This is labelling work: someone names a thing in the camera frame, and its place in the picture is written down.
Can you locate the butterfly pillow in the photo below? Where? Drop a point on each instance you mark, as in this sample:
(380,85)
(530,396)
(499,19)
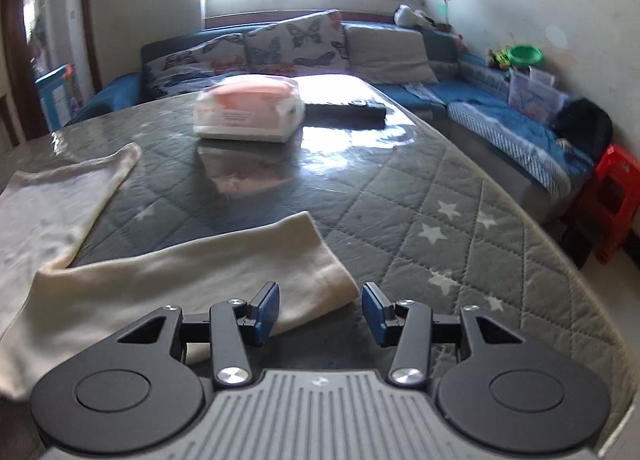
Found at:
(302,46)
(195,68)

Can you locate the beige cushion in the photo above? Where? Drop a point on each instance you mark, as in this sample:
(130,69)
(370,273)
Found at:
(388,56)

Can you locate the blue sofa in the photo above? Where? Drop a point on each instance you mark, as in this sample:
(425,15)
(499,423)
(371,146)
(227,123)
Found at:
(466,94)

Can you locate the black remote control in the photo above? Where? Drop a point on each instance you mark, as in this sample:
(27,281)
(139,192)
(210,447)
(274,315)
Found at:
(357,110)

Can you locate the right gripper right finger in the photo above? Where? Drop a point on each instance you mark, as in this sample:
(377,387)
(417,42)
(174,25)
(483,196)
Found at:
(379,314)

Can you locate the white plush toy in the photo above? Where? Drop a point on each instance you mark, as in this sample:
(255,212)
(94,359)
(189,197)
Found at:
(406,17)

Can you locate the cream garment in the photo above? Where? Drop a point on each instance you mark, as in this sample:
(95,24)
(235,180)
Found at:
(52,309)

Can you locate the clear plastic box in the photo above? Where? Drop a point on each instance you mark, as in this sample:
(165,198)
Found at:
(536,100)

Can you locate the butterfly pillow right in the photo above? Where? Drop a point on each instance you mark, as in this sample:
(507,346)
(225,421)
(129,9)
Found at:
(302,46)

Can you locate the red plastic stool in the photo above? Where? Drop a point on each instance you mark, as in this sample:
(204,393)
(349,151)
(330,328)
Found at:
(606,207)

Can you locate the butterfly pillow left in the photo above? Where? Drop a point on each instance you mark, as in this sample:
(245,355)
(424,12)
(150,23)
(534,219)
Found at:
(195,68)

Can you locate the pink white storage bag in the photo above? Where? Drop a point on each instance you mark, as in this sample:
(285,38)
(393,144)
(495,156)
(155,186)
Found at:
(252,107)

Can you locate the green bowl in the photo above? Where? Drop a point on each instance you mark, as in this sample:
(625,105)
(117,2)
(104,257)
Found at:
(524,56)

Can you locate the black backpack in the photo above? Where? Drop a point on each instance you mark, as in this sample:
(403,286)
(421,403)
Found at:
(585,126)

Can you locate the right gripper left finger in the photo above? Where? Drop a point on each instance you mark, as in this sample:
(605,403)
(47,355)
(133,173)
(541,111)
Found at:
(262,314)

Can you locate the blue toy cabinet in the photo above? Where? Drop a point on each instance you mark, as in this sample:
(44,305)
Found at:
(57,94)

